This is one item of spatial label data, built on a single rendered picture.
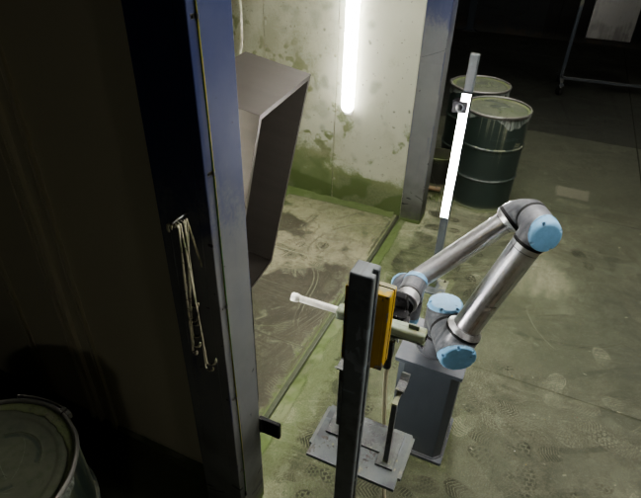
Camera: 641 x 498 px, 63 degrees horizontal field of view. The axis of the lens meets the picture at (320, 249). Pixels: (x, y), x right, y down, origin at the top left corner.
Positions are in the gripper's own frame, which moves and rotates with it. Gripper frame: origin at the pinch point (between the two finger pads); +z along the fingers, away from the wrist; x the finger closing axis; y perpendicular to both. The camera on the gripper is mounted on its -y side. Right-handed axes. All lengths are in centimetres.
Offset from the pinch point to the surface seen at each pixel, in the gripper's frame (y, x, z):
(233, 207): -44, 47, 15
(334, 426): 35.5, 11.0, 15.7
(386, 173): 72, 79, -262
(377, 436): 35.4, -4.3, 12.9
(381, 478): 36.3, -10.6, 27.0
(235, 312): -6, 47, 19
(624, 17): 4, -97, -736
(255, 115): -48, 74, -44
